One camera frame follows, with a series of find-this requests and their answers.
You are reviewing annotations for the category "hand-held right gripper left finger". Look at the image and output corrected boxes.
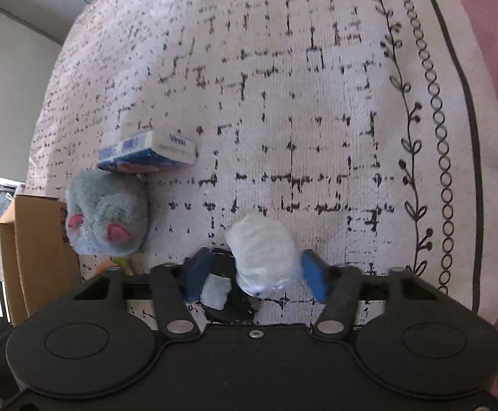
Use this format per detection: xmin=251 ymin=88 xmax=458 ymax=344
xmin=73 ymin=247 xmax=214 ymax=337

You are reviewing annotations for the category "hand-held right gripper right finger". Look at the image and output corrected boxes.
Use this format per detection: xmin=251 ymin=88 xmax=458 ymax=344
xmin=300 ymin=248 xmax=439 ymax=338

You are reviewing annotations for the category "white plastic bundle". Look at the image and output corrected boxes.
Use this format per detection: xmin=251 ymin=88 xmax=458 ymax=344
xmin=224 ymin=215 xmax=303 ymax=296

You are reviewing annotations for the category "grey plush toy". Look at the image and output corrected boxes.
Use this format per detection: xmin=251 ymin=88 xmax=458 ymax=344
xmin=64 ymin=170 xmax=150 ymax=255

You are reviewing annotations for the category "blue packaged pink toy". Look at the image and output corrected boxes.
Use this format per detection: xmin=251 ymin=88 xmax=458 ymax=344
xmin=97 ymin=131 xmax=198 ymax=174

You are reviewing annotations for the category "cardboard box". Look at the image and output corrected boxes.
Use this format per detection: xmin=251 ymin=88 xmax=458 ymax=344
xmin=0 ymin=195 xmax=83 ymax=327

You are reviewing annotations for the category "white printed blanket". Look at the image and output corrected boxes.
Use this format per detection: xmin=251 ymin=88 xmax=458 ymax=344
xmin=23 ymin=0 xmax=498 ymax=327

